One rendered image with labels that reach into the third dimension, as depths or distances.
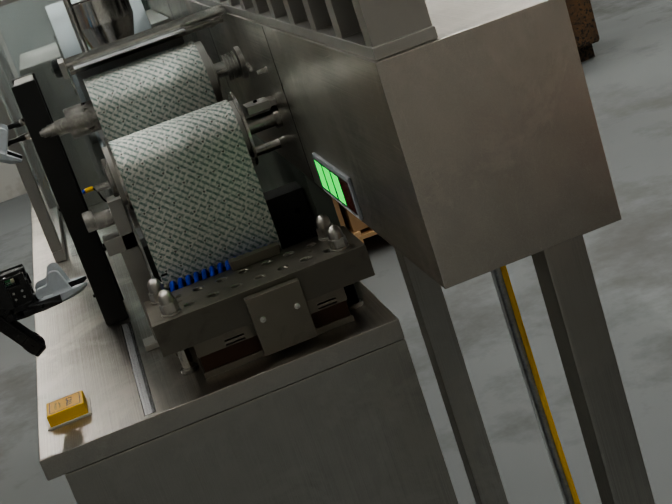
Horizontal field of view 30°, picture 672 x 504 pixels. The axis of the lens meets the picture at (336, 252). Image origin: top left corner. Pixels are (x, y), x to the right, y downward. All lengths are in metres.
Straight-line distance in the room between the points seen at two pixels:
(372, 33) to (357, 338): 0.81
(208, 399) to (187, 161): 0.45
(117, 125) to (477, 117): 1.14
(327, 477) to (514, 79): 0.96
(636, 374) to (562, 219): 2.22
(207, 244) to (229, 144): 0.19
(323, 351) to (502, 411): 1.67
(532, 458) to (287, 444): 1.39
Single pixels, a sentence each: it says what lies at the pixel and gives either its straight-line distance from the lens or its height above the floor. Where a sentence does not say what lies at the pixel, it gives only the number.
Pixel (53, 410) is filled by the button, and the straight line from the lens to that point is 2.31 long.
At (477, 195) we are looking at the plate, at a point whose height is 1.24.
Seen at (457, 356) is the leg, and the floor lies 0.62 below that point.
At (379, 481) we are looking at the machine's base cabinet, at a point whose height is 0.62.
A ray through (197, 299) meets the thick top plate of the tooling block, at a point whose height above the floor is 1.03.
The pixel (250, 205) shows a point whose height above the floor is 1.12.
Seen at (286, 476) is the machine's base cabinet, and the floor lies 0.70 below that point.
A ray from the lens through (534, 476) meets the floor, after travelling 3.43.
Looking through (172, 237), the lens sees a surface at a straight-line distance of 2.35.
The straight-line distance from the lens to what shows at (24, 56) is 3.33.
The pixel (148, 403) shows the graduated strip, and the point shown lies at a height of 0.90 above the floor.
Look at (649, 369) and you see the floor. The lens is 3.82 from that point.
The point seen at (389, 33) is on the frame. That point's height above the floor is 1.46.
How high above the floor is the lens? 1.69
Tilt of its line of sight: 17 degrees down
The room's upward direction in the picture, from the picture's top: 19 degrees counter-clockwise
